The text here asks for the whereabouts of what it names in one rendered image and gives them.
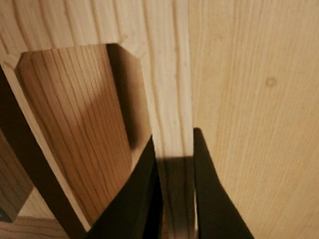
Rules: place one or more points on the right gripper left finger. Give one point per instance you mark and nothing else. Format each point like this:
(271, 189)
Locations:
(126, 215)

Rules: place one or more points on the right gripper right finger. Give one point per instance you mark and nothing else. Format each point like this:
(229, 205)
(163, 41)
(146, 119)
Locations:
(218, 217)

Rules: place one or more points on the wooden maze board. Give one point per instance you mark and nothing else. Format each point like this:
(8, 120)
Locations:
(60, 113)

